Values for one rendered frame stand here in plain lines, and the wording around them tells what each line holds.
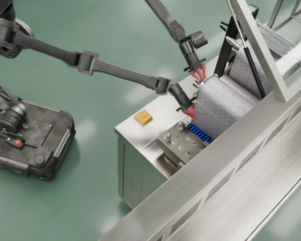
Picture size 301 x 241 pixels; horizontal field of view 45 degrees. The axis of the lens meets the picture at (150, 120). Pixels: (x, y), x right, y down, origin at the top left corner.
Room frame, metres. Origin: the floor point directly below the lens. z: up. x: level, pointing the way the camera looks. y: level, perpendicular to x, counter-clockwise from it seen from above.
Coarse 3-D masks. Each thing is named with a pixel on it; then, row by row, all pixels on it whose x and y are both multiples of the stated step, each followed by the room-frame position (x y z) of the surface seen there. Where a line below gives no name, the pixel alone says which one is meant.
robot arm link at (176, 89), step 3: (174, 84) 1.19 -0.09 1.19; (177, 84) 1.19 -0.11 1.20; (171, 87) 1.18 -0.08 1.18; (174, 87) 1.17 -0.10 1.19; (177, 87) 1.18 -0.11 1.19; (180, 87) 1.18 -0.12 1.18; (171, 90) 1.17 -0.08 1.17; (174, 90) 1.16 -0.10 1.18; (177, 90) 1.16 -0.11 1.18; (180, 90) 1.16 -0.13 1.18; (174, 93) 1.15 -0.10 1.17; (177, 93) 1.15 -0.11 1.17; (180, 93) 1.16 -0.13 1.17; (174, 96) 1.15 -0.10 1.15; (177, 96) 1.15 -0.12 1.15
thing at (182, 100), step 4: (184, 92) 1.17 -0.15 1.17; (176, 96) 1.15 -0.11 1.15; (180, 96) 1.14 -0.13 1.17; (184, 96) 1.15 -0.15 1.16; (176, 100) 1.14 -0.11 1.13; (180, 100) 1.13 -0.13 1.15; (184, 100) 1.13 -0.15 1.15; (188, 100) 1.13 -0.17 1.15; (192, 100) 1.14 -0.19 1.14; (180, 104) 1.12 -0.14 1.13; (184, 104) 1.11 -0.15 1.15; (180, 108) 1.09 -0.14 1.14
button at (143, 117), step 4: (140, 112) 1.20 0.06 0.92; (144, 112) 1.20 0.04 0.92; (136, 116) 1.17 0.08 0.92; (140, 116) 1.17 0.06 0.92; (144, 116) 1.18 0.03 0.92; (148, 116) 1.18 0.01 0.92; (140, 120) 1.15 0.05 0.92; (144, 120) 1.15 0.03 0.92; (148, 120) 1.16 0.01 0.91; (144, 124) 1.14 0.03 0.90
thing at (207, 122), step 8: (200, 104) 1.08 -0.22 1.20; (200, 112) 1.07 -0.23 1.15; (208, 112) 1.04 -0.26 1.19; (200, 120) 1.06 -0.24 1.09; (208, 120) 1.04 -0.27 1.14; (216, 120) 1.01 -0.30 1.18; (200, 128) 1.06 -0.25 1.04; (208, 128) 1.03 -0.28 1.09; (216, 128) 1.00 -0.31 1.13; (224, 128) 0.98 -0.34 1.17; (208, 136) 1.02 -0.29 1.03; (216, 136) 0.99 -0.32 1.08
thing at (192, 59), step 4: (184, 56) 1.26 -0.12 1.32; (188, 56) 1.24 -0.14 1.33; (192, 56) 1.24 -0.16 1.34; (196, 56) 1.25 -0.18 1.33; (188, 60) 1.23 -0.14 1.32; (192, 60) 1.23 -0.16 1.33; (196, 60) 1.23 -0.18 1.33; (200, 60) 1.24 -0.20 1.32; (204, 60) 1.26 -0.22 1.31; (188, 64) 1.23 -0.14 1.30; (192, 64) 1.22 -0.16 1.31; (184, 68) 1.21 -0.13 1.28; (188, 68) 1.22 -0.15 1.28
